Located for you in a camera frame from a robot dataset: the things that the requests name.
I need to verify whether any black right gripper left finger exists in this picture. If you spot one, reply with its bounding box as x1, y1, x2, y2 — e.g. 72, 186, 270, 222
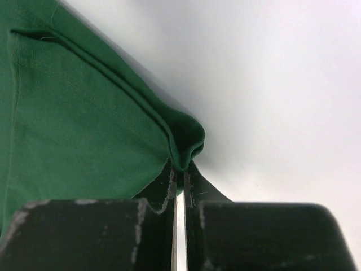
1, 163, 177, 271

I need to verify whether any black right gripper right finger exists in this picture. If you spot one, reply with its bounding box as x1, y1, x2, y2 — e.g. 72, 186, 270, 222
183, 163, 356, 271

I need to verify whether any green t shirt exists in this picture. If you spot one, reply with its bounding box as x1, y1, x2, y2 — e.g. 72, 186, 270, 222
1, 1, 205, 233

